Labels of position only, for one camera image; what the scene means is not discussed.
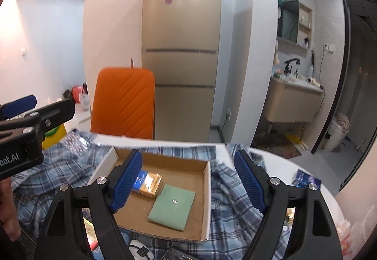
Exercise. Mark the colourful printed packet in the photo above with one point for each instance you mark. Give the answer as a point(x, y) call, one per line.
point(90, 230)

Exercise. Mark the small-print floral cloth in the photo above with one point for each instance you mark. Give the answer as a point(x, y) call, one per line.
point(76, 142)

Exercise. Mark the black box with gold print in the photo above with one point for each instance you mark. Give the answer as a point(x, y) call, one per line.
point(176, 254)

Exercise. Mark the black faucet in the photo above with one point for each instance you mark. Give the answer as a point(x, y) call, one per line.
point(290, 66)

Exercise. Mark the blue and gold cigarette pack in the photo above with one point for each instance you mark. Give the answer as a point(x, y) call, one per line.
point(148, 184)

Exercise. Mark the dark door frame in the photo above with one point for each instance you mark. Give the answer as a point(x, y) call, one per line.
point(353, 71)

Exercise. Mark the white plastic bag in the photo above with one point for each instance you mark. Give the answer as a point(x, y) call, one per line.
point(350, 233)

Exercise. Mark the beige refrigerator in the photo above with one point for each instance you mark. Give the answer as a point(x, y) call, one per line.
point(179, 41)

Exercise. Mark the white trash bin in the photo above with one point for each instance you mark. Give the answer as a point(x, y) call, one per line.
point(335, 134)

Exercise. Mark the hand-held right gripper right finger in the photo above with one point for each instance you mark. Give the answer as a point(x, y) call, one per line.
point(251, 182)

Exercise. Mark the white wall outlet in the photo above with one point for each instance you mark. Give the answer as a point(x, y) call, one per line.
point(328, 47)

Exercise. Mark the low wall socket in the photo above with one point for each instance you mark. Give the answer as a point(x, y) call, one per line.
point(227, 115)

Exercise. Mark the white hair dryer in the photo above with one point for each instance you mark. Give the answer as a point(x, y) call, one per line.
point(315, 83)

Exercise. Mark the beige vanity cabinet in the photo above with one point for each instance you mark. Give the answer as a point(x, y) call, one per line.
point(291, 103)

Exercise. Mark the dark blue packet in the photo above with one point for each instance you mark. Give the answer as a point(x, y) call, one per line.
point(306, 179)

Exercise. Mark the brown bath mat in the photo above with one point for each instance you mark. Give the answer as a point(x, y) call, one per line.
point(277, 143)

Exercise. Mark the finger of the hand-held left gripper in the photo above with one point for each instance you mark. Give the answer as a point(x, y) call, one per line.
point(57, 114)
point(17, 108)

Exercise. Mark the red round object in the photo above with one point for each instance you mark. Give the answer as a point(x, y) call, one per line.
point(77, 92)

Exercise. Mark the green folded cloth pouch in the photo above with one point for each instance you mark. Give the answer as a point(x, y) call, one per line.
point(172, 210)

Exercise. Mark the blue plaid cloth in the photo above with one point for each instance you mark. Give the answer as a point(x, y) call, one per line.
point(229, 189)

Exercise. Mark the hanging hair brush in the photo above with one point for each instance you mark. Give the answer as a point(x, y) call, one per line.
point(312, 65)

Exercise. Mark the orange chair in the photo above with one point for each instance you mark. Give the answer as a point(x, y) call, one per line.
point(123, 100)

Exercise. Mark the yellow container with green rim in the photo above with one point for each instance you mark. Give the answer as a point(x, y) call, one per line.
point(54, 133)

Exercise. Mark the bathroom mirror cabinet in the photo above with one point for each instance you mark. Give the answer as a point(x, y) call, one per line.
point(290, 21)

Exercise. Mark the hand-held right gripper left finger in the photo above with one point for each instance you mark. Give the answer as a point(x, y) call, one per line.
point(126, 182)

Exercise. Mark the person's left hand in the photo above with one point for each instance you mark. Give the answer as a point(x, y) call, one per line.
point(7, 210)

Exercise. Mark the cardboard box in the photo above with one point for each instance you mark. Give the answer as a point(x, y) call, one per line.
point(188, 171)

